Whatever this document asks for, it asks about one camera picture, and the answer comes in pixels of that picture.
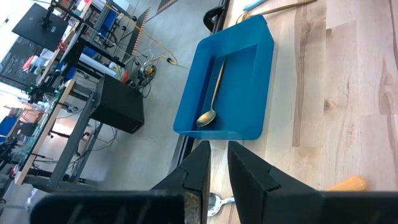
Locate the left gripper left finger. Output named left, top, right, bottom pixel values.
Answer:
left=30, top=140, right=212, bottom=224

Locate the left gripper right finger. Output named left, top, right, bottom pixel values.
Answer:
left=227, top=140, right=398, bottom=224

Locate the gold metal spoon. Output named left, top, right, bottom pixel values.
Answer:
left=235, top=0, right=318, bottom=25
left=195, top=55, right=227, bottom=128

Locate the blue plastic bin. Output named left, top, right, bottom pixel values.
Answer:
left=172, top=14, right=275, bottom=141

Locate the black computer case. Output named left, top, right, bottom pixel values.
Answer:
left=89, top=73, right=146, bottom=134

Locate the grey workbench with wooden top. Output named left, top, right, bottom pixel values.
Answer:
left=14, top=79, right=103, bottom=190

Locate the black flat panel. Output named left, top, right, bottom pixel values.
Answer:
left=11, top=2, right=69, bottom=52

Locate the yellow cable with black plug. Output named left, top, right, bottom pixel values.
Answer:
left=104, top=1, right=191, bottom=70

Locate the black table frame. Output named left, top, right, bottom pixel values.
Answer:
left=167, top=0, right=231, bottom=175

